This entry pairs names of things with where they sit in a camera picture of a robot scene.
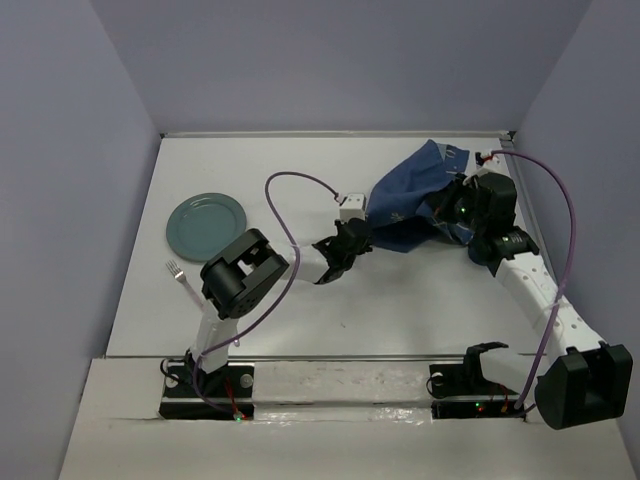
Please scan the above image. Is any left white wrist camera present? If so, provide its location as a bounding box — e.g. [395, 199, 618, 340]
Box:
[339, 193, 367, 223]

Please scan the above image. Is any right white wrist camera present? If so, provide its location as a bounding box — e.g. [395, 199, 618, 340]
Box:
[463, 151, 501, 185]

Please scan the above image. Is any purple cable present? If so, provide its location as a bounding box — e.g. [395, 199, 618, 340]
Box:
[190, 172, 346, 419]
[492, 149, 577, 414]

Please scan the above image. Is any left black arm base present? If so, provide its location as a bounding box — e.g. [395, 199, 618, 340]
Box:
[158, 359, 255, 422]

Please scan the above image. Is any teal green plate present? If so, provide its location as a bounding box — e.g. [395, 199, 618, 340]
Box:
[165, 193, 247, 263]

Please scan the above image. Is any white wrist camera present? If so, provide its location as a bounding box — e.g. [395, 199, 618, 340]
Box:
[463, 151, 501, 185]
[339, 193, 367, 223]

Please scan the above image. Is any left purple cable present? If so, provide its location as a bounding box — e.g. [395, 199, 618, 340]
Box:
[190, 172, 346, 419]

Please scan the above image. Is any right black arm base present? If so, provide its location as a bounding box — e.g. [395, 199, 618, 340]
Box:
[425, 341, 535, 420]

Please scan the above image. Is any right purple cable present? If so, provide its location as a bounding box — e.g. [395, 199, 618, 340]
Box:
[492, 149, 577, 414]

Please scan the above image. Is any pink-handled fork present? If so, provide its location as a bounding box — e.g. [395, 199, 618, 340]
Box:
[166, 260, 204, 310]

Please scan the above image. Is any blue fish-print placemat cloth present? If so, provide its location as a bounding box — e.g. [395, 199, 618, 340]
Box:
[366, 140, 473, 253]

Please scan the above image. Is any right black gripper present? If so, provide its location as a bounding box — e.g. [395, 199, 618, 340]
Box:
[425, 172, 487, 233]

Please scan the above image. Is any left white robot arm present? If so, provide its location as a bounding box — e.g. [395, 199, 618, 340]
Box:
[186, 218, 372, 395]

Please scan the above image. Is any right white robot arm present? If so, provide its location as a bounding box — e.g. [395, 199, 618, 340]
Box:
[435, 170, 633, 430]

